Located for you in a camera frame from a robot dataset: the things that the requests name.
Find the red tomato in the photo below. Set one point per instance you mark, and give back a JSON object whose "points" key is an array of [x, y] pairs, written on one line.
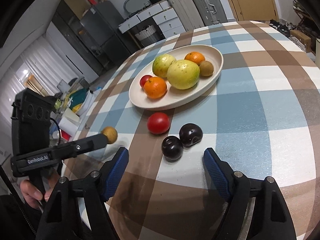
{"points": [[144, 79], [158, 123]]}

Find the silver suitcase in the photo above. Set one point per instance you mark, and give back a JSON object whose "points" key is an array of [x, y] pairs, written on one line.
{"points": [[211, 11]]}

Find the yellow-green guava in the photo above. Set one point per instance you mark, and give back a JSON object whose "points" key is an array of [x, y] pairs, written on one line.
{"points": [[183, 74]]}

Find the dark grey refrigerator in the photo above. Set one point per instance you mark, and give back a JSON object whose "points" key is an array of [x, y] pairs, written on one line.
{"points": [[102, 22]]}

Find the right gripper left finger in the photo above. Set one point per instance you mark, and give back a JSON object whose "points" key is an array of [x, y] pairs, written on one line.
{"points": [[112, 172]]}

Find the person's left hand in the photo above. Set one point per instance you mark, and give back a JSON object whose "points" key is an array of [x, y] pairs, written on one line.
{"points": [[32, 194]]}

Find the woven laundry basket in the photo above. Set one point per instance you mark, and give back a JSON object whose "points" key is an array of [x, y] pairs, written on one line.
{"points": [[148, 36]]}

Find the green-yellow guava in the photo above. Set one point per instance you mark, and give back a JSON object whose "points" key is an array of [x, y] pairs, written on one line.
{"points": [[161, 64]]}

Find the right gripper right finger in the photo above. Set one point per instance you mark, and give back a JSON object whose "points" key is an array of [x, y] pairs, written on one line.
{"points": [[220, 173]]}

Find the brown longan fruit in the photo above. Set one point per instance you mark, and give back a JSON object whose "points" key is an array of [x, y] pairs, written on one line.
{"points": [[111, 134], [206, 68]]}

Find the orange mandarin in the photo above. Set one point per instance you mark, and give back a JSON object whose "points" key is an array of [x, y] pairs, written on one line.
{"points": [[195, 57], [155, 87]]}

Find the cream oval plate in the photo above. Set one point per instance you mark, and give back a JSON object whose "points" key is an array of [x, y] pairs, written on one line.
{"points": [[175, 97]]}

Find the black glass cabinet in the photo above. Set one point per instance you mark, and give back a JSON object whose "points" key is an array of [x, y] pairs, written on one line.
{"points": [[67, 20]]}

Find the beige suitcase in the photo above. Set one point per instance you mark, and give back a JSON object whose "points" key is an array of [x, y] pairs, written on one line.
{"points": [[187, 13]]}

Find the white drawer desk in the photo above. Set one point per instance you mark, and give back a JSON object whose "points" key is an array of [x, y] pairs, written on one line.
{"points": [[161, 15]]}

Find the checkered tablecloth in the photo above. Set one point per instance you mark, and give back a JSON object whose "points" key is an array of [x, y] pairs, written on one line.
{"points": [[262, 117]]}

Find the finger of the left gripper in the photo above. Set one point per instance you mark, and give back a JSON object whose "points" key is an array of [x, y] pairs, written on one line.
{"points": [[74, 148]]}

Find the dark purple plum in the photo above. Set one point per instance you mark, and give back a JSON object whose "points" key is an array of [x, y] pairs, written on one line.
{"points": [[190, 134], [172, 148]]}

